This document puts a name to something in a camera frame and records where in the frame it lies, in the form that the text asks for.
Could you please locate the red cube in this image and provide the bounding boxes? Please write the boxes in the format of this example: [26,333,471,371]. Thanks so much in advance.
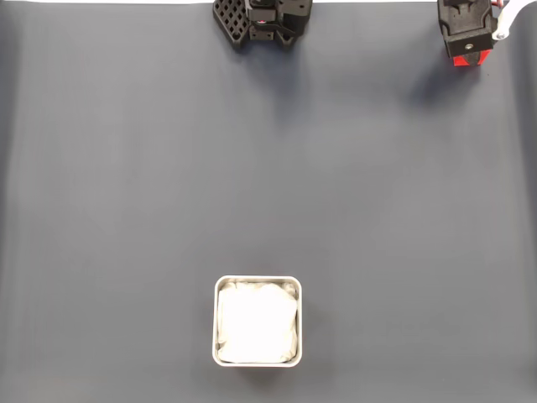
[452,50,492,68]

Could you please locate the square metal box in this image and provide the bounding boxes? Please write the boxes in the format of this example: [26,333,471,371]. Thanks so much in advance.
[211,275,304,369]

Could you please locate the white cloth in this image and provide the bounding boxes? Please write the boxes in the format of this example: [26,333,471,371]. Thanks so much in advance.
[216,280,300,364]

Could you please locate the grey table mat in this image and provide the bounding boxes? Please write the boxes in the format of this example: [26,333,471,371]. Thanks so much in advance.
[0,2,537,403]

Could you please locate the camera board on white mount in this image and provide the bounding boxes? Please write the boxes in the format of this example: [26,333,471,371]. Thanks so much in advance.
[491,0,531,42]

